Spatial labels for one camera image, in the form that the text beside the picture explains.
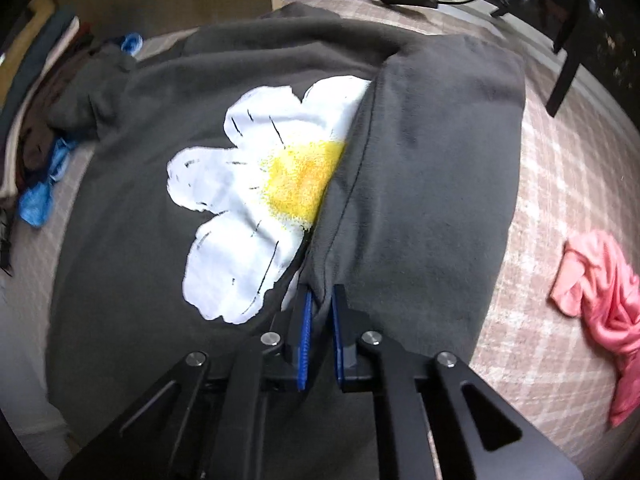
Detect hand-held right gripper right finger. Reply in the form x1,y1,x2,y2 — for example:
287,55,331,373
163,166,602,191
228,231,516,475
331,284,583,480

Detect pink garment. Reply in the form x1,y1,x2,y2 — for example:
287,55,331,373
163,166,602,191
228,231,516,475
549,230,640,428

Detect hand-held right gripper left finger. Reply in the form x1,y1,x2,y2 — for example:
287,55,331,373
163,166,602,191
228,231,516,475
59,292,316,480

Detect black tripod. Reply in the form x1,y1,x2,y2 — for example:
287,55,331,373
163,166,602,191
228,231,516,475
492,0,601,117

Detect pile of folded clothes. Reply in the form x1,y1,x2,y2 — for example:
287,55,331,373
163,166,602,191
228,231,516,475
19,32,143,228

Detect brown garment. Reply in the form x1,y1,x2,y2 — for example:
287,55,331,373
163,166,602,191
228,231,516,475
15,60,96,186

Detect dark grey shirt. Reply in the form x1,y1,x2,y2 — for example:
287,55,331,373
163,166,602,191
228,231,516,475
45,1,526,480

